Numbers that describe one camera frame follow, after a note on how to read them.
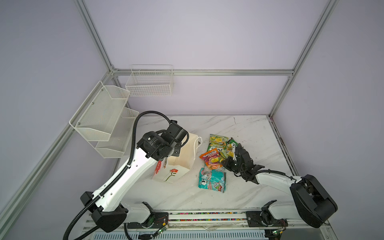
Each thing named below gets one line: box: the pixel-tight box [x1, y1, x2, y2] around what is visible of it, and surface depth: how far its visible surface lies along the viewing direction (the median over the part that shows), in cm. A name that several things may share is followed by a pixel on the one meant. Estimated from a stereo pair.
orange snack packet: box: [199, 148, 223, 171], surface depth 92 cm
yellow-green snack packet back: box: [207, 134, 229, 152], surface depth 103 cm
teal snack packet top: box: [198, 166, 227, 193], surface depth 84 cm
